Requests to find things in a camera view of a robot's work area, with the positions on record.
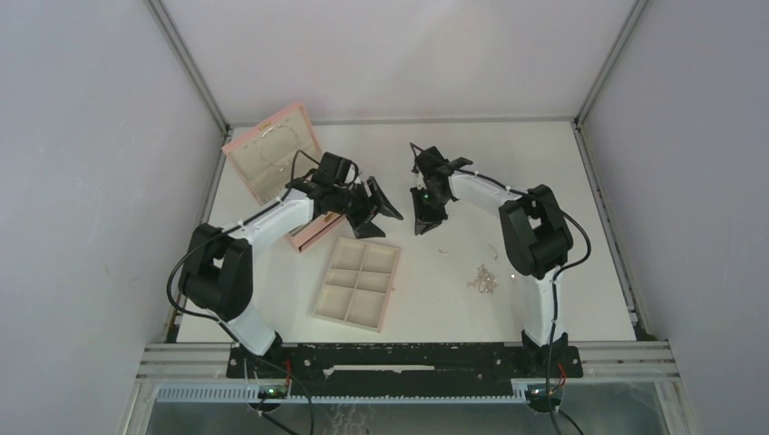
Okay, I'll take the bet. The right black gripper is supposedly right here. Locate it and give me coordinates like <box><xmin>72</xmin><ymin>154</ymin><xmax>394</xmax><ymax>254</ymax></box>
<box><xmin>413</xmin><ymin>184</ymin><xmax>452</xmax><ymax>234</ymax></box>

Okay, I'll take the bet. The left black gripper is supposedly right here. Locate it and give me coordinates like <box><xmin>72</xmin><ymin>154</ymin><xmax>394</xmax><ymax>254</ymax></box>
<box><xmin>332</xmin><ymin>178</ymin><xmax>403</xmax><ymax>240</ymax></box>

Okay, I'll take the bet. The silver hoop necklace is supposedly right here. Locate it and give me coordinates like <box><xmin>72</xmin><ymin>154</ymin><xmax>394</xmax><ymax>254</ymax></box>
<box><xmin>257</xmin><ymin>122</ymin><xmax>305</xmax><ymax>172</ymax></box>

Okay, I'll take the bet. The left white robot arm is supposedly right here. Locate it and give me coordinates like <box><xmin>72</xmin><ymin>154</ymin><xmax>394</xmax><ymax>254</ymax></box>
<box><xmin>167</xmin><ymin>152</ymin><xmax>403</xmax><ymax>378</ymax></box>

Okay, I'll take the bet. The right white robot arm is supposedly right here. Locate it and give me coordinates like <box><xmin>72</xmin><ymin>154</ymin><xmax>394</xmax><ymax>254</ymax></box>
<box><xmin>409</xmin><ymin>142</ymin><xmax>574</xmax><ymax>377</ymax></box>

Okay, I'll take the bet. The pink jewelry box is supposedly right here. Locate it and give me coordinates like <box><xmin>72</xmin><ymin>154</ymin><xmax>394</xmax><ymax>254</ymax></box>
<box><xmin>222</xmin><ymin>102</ymin><xmax>343</xmax><ymax>256</ymax></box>

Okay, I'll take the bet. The beige six-compartment tray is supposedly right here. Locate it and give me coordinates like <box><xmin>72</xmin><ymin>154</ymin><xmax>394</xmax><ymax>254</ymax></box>
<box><xmin>313</xmin><ymin>237</ymin><xmax>401</xmax><ymax>334</ymax></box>

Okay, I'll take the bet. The silver chain pile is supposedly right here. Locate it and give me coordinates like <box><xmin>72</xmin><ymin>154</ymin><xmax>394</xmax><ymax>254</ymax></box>
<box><xmin>466</xmin><ymin>264</ymin><xmax>501</xmax><ymax>295</ymax></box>

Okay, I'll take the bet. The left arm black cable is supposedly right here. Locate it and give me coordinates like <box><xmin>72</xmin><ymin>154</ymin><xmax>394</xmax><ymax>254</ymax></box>
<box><xmin>165</xmin><ymin>149</ymin><xmax>362</xmax><ymax>325</ymax></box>

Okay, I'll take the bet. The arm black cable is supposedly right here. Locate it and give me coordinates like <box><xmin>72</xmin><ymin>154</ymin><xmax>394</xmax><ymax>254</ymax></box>
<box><xmin>408</xmin><ymin>141</ymin><xmax>593</xmax><ymax>415</ymax></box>
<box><xmin>165</xmin><ymin>149</ymin><xmax>362</xmax><ymax>325</ymax></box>

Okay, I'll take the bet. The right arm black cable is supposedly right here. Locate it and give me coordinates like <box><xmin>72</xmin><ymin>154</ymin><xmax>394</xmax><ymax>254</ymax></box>
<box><xmin>408</xmin><ymin>141</ymin><xmax>593</xmax><ymax>415</ymax></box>

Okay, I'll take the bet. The black mounting base plate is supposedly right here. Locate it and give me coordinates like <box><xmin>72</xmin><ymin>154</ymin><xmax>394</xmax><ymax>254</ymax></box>
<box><xmin>226</xmin><ymin>342</ymin><xmax>584</xmax><ymax>399</ymax></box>

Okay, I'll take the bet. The white slotted cable duct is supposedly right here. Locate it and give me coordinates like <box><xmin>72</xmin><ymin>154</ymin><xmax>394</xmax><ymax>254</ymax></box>
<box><xmin>154</xmin><ymin>383</ymin><xmax>542</xmax><ymax>404</ymax></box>

